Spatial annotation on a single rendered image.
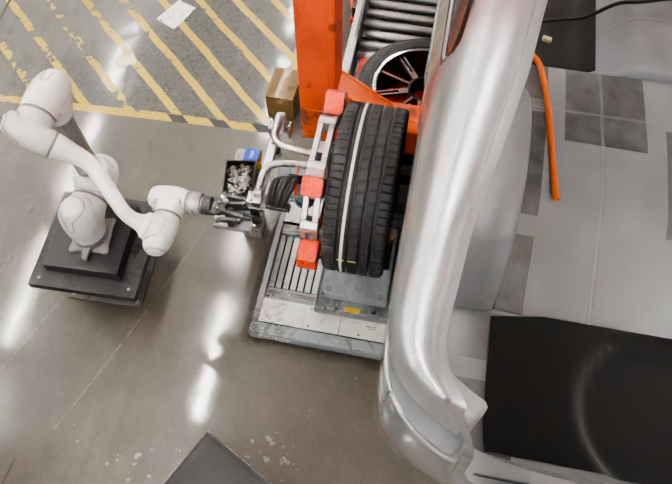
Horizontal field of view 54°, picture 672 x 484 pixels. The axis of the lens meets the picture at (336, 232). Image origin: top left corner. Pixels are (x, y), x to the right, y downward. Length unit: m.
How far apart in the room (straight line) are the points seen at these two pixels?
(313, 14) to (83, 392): 1.98
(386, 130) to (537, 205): 0.59
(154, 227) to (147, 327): 0.93
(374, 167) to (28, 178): 2.26
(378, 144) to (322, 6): 0.55
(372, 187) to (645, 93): 1.20
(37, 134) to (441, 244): 1.55
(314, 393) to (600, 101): 1.75
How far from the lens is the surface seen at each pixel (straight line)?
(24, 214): 3.87
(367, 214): 2.26
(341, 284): 3.08
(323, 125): 2.43
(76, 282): 3.22
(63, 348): 3.46
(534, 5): 1.80
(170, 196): 2.60
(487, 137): 1.62
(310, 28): 2.60
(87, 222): 3.01
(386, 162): 2.27
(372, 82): 3.38
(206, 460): 2.78
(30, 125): 2.57
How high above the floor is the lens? 3.04
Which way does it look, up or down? 62 degrees down
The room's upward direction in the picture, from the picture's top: straight up
